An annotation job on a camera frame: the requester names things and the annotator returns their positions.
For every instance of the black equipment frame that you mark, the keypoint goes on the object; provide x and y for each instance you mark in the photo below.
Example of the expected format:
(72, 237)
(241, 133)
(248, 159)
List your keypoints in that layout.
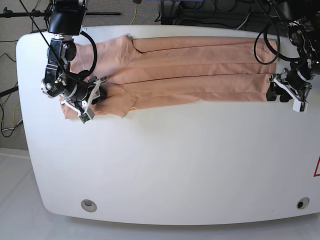
(243, 15)

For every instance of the black tripod stand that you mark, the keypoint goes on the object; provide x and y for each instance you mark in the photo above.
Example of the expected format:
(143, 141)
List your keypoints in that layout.
(15, 14)

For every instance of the left table cable grommet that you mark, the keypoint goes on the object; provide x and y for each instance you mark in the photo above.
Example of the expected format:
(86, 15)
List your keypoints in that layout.
(88, 205)

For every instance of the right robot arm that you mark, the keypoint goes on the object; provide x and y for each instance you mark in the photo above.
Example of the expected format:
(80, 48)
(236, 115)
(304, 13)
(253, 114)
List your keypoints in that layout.
(58, 79)

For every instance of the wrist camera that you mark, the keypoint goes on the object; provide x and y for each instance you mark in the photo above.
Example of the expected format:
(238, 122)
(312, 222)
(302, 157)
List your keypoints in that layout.
(86, 116)
(300, 106)

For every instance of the table cable grommet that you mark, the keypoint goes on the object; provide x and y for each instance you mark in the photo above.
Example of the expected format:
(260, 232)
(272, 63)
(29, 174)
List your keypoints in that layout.
(88, 205)
(303, 203)

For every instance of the peach pink T-shirt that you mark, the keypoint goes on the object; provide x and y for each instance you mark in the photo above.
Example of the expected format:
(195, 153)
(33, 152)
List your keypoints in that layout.
(158, 72)

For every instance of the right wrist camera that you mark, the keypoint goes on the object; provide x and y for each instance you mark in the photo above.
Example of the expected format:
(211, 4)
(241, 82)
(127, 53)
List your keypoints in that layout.
(86, 116)

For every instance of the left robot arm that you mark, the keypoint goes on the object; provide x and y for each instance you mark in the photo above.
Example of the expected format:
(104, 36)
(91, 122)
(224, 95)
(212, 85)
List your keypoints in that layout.
(302, 18)

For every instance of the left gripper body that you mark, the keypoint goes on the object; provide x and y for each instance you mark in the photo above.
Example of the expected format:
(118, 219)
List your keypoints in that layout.
(293, 83)

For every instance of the red triangle warning sticker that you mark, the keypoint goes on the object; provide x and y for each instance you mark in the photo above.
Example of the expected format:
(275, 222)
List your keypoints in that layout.
(317, 169)

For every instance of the right table cable grommet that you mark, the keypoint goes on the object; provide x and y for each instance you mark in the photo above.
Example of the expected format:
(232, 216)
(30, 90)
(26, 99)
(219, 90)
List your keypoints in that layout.
(303, 203)

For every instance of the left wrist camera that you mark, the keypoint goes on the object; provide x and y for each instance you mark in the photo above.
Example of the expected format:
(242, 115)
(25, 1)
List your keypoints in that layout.
(300, 106)

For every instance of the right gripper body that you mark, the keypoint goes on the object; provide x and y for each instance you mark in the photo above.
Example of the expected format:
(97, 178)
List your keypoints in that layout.
(82, 98)

